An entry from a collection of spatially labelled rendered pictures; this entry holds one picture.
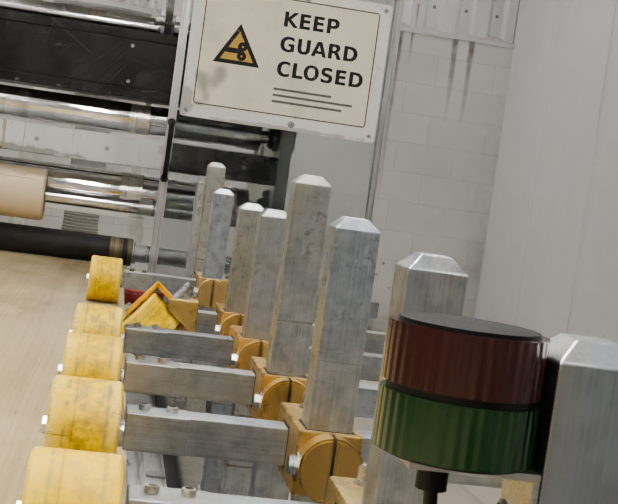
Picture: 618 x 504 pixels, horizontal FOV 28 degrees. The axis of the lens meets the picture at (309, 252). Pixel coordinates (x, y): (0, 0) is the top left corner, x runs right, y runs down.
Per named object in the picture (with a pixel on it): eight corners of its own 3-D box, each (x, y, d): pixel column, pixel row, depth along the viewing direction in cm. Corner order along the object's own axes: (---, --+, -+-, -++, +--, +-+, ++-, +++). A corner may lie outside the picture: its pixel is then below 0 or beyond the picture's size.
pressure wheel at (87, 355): (126, 321, 125) (120, 374, 118) (117, 381, 129) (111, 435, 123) (65, 314, 124) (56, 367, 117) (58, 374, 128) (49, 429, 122)
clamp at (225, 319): (248, 340, 181) (253, 306, 181) (258, 355, 168) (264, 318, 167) (206, 335, 180) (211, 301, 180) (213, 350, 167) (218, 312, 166)
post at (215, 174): (192, 403, 249) (225, 163, 246) (193, 407, 245) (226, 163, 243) (175, 402, 248) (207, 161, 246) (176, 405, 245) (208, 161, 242)
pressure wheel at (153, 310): (138, 355, 178) (180, 317, 178) (138, 364, 170) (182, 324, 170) (109, 324, 177) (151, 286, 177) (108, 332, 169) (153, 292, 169)
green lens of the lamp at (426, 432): (504, 442, 50) (512, 388, 50) (555, 480, 44) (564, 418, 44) (358, 426, 49) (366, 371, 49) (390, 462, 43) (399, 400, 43)
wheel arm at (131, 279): (373, 317, 231) (376, 298, 231) (377, 319, 228) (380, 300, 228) (101, 284, 224) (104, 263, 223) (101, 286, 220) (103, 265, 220)
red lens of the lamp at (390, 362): (513, 380, 50) (521, 326, 50) (565, 410, 44) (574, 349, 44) (367, 363, 49) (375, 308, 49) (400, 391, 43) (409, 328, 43)
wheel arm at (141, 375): (560, 434, 133) (565, 401, 133) (572, 442, 129) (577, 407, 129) (85, 382, 125) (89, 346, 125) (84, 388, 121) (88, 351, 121)
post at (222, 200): (197, 456, 224) (233, 190, 222) (198, 460, 221) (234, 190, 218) (177, 454, 224) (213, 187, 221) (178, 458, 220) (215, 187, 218)
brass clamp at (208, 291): (221, 302, 230) (225, 274, 230) (227, 310, 217) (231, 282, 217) (188, 298, 229) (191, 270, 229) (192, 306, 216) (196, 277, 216)
